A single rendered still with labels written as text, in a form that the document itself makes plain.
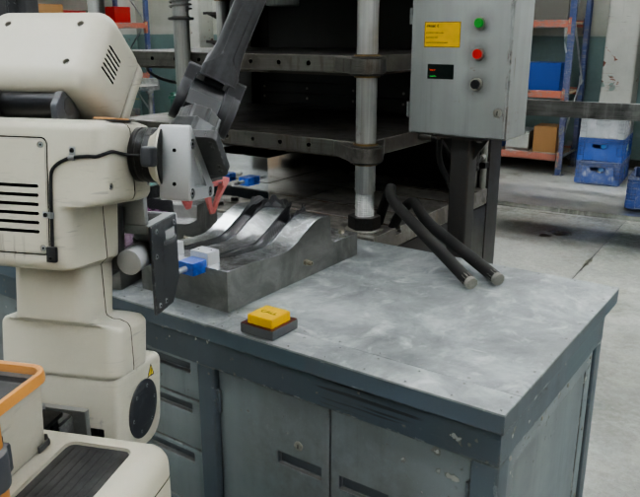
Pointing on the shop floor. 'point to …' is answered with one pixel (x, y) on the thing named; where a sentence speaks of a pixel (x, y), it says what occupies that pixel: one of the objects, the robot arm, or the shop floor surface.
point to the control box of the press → (468, 87)
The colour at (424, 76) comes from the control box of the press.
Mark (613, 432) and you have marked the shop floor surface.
